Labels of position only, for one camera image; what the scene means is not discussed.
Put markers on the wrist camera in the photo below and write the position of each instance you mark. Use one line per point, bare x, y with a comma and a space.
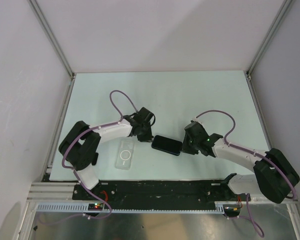
146, 116
195, 128

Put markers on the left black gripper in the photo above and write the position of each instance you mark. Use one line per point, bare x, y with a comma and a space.
148, 138

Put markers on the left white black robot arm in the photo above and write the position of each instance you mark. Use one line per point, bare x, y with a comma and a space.
79, 147

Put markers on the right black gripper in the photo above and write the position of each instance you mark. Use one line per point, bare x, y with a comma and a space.
186, 150

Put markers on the right aluminium frame post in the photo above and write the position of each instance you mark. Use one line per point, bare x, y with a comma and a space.
269, 36

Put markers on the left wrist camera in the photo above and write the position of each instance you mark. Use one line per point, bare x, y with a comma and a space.
146, 116

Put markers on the aluminium front frame rail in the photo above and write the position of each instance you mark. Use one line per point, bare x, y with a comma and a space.
50, 191

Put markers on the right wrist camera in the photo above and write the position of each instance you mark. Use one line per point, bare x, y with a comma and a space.
195, 128

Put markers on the black smartphone blue edge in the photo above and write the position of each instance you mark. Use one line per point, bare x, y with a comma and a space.
167, 145

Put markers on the left aluminium frame post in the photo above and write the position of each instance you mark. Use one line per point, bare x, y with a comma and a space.
39, 14

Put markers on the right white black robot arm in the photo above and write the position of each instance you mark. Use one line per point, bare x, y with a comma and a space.
276, 178

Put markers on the clear magsafe phone case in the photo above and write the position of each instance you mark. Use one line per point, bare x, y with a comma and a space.
125, 155

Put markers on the aluminium frame post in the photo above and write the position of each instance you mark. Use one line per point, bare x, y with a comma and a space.
269, 36
39, 14

